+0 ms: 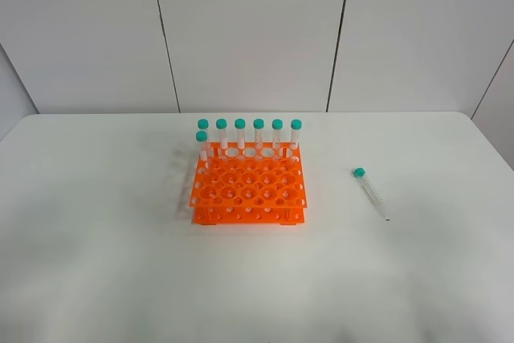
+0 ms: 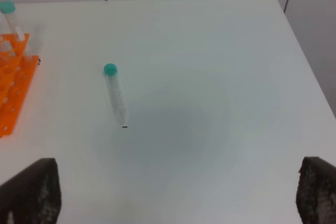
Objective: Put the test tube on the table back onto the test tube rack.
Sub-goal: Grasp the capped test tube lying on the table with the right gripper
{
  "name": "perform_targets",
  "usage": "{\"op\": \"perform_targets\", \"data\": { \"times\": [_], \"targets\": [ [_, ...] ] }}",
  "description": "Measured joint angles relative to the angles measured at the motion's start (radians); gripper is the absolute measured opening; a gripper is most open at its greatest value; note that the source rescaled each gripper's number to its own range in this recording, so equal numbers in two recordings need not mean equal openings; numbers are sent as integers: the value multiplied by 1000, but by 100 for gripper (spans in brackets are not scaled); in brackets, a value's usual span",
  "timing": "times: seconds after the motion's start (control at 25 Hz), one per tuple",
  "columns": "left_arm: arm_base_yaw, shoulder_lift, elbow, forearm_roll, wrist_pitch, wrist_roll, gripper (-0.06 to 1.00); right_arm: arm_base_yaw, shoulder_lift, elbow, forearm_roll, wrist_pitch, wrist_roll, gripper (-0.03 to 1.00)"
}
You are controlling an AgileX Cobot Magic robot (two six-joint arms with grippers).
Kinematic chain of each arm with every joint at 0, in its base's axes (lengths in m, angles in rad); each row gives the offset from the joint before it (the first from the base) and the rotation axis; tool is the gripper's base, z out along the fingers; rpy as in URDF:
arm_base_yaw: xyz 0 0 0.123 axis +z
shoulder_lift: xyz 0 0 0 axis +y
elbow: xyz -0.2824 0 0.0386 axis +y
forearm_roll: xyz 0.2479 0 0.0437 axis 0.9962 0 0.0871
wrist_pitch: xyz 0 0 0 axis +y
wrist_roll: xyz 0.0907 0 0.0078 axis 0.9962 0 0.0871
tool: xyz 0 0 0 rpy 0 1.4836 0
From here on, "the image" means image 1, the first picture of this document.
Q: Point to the orange test tube rack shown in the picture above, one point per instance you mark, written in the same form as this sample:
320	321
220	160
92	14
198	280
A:
249	186

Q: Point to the back row tube far left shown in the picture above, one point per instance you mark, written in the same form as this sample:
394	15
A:
204	125

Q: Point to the teal-capped test tube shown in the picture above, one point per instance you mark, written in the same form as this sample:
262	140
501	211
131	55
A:
374	197

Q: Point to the second row tube left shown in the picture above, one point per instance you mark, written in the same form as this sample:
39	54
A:
203	148

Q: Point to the back row tube far right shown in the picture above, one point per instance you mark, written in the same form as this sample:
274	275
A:
296	126

